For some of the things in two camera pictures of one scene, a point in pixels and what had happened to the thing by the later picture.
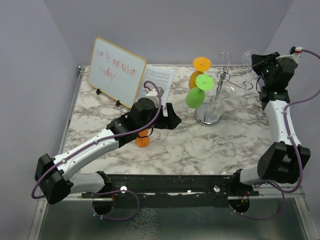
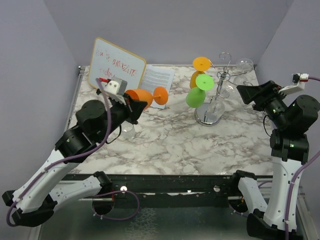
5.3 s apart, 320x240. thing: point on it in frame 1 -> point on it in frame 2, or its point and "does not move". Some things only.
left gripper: [166, 122] -> [135, 108]
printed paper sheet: [163, 78] does not move
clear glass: [246, 57] -> [243, 66]
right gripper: [258, 61] -> [265, 91]
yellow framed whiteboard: [116, 72] does not move
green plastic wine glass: [195, 97] does not move
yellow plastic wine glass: [201, 64] does not move
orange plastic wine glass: [142, 142] -> [160, 95]
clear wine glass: [216, 106] does not move
